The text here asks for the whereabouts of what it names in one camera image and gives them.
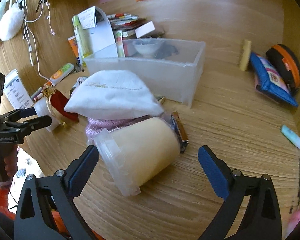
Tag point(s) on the black orange zip case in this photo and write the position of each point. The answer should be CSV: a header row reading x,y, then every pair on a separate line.
x,y
277,55

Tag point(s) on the white cloth pouch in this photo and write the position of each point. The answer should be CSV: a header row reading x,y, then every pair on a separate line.
x,y
110,95

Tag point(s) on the red white tube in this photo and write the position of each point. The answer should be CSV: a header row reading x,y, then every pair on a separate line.
x,y
37,93

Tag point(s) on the white bowl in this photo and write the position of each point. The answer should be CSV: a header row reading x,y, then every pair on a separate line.
x,y
146,48

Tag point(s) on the stack of booklets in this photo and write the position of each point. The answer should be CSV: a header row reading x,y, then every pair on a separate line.
x,y
125,22

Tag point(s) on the printed white receipt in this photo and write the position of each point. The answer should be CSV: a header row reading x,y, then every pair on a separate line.
x,y
87,17

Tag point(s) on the gold bell ornament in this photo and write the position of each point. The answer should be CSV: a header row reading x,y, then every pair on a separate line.
x,y
48,91

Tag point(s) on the fruit print card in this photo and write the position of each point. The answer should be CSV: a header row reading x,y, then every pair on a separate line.
x,y
119,42

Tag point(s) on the blue patchwork pouch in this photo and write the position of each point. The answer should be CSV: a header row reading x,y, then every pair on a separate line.
x,y
265,77

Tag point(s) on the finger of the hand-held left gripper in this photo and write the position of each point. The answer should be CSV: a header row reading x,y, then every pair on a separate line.
x,y
30,111
40,122

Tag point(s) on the beige cream tube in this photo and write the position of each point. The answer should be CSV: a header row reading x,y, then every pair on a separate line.
x,y
245,55

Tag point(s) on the white small box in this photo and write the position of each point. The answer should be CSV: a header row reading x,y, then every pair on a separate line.
x,y
145,29

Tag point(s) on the white paper sheet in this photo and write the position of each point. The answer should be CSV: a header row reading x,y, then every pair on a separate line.
x,y
100,40

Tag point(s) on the metal drawing compass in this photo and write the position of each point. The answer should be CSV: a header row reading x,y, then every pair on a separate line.
x,y
78,68

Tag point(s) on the small dark box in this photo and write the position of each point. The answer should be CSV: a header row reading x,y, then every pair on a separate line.
x,y
181,135

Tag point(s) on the yellow spray bottle green cap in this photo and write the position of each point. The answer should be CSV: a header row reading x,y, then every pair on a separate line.
x,y
80,40

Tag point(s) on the white green orange tube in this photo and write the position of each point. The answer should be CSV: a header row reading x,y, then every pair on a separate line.
x,y
61,73

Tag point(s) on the clear jar of cream wax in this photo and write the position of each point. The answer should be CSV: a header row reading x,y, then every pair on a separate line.
x,y
142,152

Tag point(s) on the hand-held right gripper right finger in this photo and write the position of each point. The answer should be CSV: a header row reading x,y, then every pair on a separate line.
x,y
212,172

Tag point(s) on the red velvet pouch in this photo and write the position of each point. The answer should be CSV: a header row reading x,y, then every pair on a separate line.
x,y
61,102

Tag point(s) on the person's left hand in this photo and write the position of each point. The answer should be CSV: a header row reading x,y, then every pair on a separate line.
x,y
11,165

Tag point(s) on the white leaflet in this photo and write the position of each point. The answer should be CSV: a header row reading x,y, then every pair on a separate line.
x,y
17,90

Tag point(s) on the white plush toy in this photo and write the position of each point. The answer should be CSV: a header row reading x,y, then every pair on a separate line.
x,y
10,25

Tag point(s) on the wooden desktop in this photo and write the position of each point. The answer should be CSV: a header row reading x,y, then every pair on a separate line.
x,y
227,120

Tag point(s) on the orange marker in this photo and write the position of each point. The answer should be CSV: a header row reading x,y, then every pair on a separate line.
x,y
47,83

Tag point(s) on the stone block with black marks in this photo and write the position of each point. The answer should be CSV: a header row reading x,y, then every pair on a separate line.
x,y
80,81

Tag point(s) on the mint white eraser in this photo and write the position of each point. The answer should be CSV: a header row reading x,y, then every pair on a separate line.
x,y
291,136

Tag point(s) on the clear plastic storage box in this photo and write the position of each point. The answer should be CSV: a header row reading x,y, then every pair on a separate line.
x,y
152,80

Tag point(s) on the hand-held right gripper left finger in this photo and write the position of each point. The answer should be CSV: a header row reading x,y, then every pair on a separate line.
x,y
83,170

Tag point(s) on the white cylinder container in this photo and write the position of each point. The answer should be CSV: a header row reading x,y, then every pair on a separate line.
x,y
41,108

